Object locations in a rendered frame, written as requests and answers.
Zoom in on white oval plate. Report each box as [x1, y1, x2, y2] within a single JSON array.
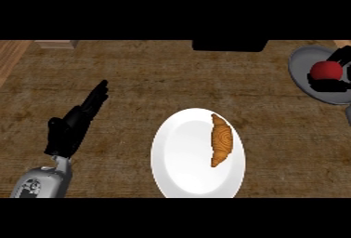
[[149, 107, 246, 199]]

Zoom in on black appliance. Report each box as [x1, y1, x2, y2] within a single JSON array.
[[190, 39, 270, 53]]

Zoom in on pale wooden block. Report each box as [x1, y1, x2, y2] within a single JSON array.
[[34, 39, 79, 50]]

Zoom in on brown croissant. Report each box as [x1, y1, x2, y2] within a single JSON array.
[[209, 112, 234, 168]]

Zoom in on red tomato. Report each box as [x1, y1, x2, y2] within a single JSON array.
[[308, 60, 343, 82]]

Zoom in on grey pan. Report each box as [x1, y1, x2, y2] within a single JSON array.
[[286, 45, 351, 126]]

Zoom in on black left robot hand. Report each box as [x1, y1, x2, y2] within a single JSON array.
[[43, 79, 110, 159]]

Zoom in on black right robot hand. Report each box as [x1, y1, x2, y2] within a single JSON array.
[[305, 45, 351, 94]]

